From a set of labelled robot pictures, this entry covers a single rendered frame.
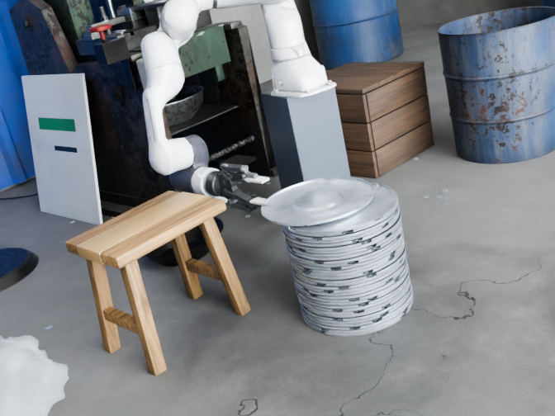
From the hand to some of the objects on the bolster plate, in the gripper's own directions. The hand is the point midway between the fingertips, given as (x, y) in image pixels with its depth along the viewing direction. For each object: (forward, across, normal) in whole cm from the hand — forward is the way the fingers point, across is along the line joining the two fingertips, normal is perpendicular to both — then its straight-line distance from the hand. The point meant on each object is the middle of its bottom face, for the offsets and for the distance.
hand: (260, 191), depth 187 cm
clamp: (-98, +42, +24) cm, 110 cm away
